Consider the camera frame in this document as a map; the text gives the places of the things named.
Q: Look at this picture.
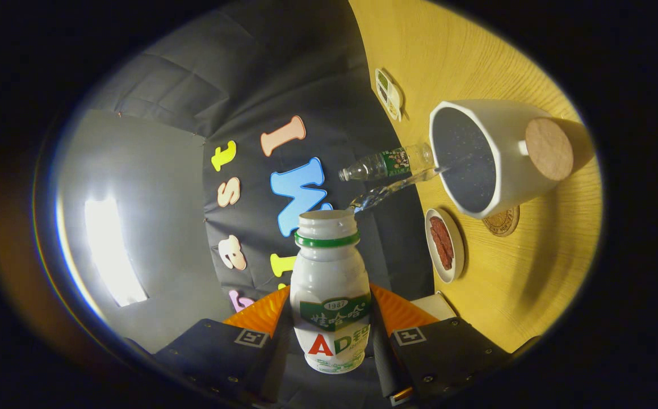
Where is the round plate with red food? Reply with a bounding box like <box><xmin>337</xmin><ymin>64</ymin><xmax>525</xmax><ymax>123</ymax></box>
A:
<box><xmin>425</xmin><ymin>208</ymin><xmax>466</xmax><ymax>283</ymax></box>

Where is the round cork coaster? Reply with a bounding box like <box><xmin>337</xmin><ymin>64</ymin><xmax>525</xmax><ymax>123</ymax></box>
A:
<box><xmin>482</xmin><ymin>206</ymin><xmax>521</xmax><ymax>237</ymax></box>

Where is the white cup with wooden handle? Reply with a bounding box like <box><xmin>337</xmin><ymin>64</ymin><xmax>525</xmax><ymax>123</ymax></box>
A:
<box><xmin>429</xmin><ymin>99</ymin><xmax>595</xmax><ymax>220</ymax></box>

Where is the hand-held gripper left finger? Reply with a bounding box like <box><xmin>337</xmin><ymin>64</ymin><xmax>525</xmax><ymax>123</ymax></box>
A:
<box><xmin>127</xmin><ymin>284</ymin><xmax>294</xmax><ymax>407</ymax></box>

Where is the ceiling light panel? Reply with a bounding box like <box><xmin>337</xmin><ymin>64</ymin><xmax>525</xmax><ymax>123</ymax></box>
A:
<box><xmin>83</xmin><ymin>196</ymin><xmax>149</xmax><ymax>307</ymax></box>

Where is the wooden table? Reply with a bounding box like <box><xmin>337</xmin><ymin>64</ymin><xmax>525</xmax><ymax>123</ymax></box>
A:
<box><xmin>349</xmin><ymin>0</ymin><xmax>603</xmax><ymax>354</ymax></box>

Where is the white juice bottle green label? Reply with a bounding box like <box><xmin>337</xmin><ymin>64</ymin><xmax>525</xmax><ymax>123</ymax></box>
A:
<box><xmin>289</xmin><ymin>209</ymin><xmax>372</xmax><ymax>374</ymax></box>

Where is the clear plastic water bottle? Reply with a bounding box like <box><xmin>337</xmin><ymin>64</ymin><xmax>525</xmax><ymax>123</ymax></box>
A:
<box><xmin>338</xmin><ymin>143</ymin><xmax>435</xmax><ymax>182</ymax></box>

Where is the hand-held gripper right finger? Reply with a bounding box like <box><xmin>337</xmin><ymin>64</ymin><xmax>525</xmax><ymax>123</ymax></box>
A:
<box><xmin>370</xmin><ymin>282</ymin><xmax>514</xmax><ymax>407</ymax></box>

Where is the black backdrop cloth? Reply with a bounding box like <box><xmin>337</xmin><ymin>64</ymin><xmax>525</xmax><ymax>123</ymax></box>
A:
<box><xmin>87</xmin><ymin>0</ymin><xmax>437</xmax><ymax>319</ymax></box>

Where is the white divided dish of beans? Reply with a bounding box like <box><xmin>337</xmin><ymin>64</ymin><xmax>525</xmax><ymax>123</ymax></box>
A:
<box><xmin>375</xmin><ymin>68</ymin><xmax>404</xmax><ymax>122</ymax></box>

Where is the cream white container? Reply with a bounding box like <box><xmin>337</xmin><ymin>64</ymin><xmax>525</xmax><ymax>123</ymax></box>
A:
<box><xmin>411</xmin><ymin>293</ymin><xmax>458</xmax><ymax>322</ymax></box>

